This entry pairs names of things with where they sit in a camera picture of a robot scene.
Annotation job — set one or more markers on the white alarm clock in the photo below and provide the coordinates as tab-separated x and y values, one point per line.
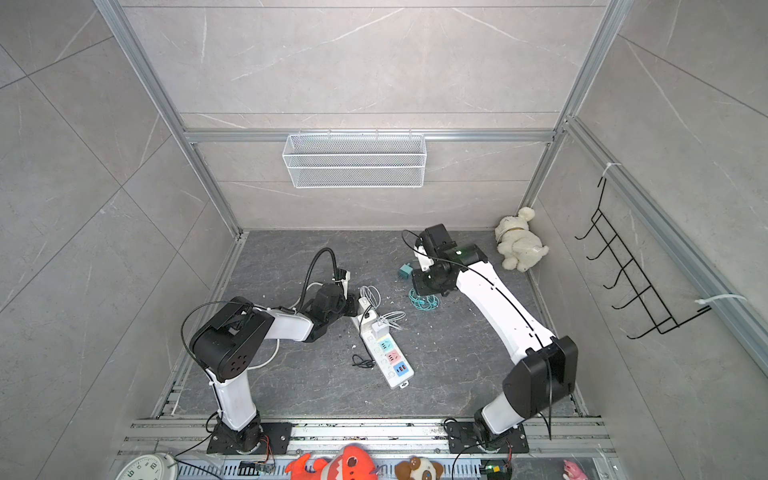
158	466

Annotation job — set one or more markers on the white plush bear toy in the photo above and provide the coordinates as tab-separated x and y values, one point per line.
520	247

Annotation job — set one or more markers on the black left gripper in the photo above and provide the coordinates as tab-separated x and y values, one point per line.
355	304

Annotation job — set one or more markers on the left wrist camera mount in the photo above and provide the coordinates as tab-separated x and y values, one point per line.
342	278

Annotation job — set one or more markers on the teal charger far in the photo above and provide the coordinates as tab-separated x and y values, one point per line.
405	271

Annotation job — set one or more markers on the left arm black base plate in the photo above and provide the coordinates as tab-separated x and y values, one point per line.
270	438

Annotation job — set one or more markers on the pink plush toy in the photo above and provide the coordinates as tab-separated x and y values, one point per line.
572	471

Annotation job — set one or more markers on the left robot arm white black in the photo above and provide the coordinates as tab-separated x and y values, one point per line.
226	344

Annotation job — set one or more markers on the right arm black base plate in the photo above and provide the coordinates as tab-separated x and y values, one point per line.
469	437

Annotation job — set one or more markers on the black wire hook rack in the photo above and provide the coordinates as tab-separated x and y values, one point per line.
632	273

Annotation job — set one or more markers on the white wire mesh basket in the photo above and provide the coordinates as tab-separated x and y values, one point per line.
337	161

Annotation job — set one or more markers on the white power strip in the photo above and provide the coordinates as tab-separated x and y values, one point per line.
385	352

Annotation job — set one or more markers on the brown dog plush toy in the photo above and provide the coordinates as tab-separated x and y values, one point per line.
419	468

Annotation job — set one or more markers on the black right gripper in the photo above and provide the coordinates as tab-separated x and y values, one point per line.
420	285

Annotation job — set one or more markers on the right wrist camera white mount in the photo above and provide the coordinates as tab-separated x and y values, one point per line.
424	260

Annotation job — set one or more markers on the red plush toy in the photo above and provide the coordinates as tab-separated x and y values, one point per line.
351	463

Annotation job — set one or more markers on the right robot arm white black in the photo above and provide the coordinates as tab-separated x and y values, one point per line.
544	366

